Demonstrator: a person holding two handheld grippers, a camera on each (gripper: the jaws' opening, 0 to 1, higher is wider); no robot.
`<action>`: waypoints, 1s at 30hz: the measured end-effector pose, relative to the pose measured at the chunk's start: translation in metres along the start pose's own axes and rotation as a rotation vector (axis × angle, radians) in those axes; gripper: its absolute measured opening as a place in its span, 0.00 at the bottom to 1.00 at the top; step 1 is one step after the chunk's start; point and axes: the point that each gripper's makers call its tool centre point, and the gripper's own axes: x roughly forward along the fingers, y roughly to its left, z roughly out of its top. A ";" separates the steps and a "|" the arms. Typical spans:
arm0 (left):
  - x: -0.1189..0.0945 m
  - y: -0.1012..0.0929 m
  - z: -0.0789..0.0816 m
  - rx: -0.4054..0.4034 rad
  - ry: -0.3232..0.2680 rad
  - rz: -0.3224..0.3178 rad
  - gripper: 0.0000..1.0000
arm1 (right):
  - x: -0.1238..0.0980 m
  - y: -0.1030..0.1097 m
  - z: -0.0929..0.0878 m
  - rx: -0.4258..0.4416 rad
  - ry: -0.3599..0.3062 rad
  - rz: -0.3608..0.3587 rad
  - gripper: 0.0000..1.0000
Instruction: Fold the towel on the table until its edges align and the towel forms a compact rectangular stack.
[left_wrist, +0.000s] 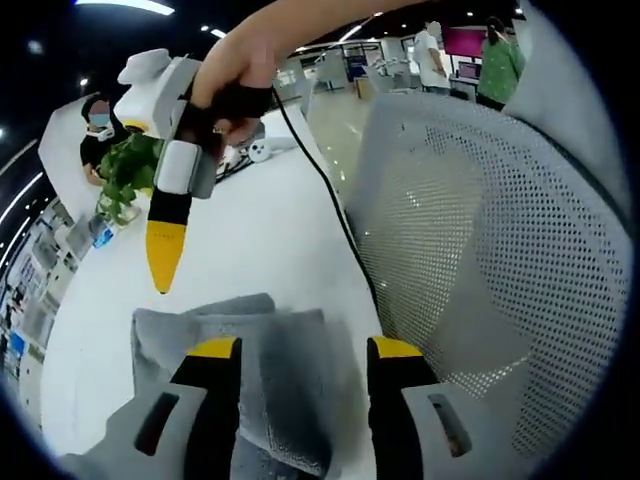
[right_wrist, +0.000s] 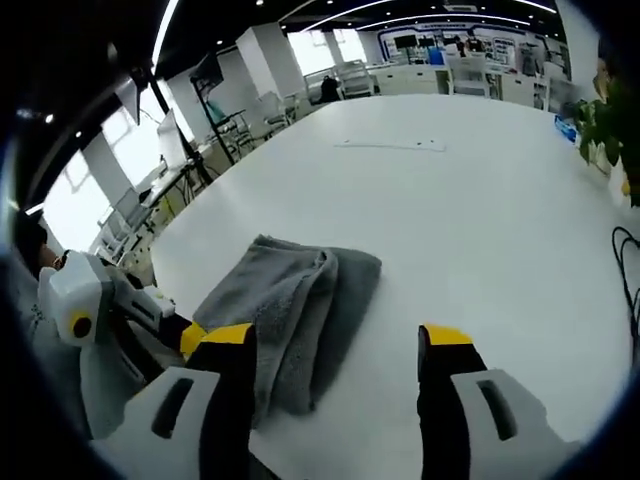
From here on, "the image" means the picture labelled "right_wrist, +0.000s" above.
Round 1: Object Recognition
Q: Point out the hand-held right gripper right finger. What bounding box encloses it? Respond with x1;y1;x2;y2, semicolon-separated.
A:
417;323;584;480

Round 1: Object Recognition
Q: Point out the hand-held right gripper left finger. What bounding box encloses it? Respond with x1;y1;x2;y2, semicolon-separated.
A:
89;322;259;480

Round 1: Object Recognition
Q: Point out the grey towel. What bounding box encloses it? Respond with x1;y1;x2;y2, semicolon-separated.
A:
192;233;384;431

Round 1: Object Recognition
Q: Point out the person's white clothed torso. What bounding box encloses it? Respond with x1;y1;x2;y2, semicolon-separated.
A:
19;292;66;351

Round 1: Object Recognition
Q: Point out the white computer monitor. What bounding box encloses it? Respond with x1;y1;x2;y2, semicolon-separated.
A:
157;109;184;171

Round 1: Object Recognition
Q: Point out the black tripod pole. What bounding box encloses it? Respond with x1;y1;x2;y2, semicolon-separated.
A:
149;74;216;186

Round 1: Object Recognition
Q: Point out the black display stand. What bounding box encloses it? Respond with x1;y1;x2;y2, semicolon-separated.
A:
189;54;236;166

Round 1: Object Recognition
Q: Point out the black office chair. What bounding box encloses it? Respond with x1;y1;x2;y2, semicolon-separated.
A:
319;76;341;104

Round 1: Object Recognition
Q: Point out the table socket panel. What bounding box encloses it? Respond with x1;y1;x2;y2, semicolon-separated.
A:
333;137;447;152

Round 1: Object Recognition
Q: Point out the blue tissue packet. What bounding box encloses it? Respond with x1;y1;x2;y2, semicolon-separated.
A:
554;114;581;144

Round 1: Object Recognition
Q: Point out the large green potted plant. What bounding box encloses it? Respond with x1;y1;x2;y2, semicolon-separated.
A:
572;74;640;209

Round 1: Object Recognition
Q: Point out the white mesh chair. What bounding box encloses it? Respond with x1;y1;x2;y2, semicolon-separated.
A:
447;53;489;96

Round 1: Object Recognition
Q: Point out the black coiled cable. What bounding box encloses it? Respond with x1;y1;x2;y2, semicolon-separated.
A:
612;225;640;341

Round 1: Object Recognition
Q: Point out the white metal cot frame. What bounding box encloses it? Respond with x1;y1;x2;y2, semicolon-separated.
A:
304;59;376;99

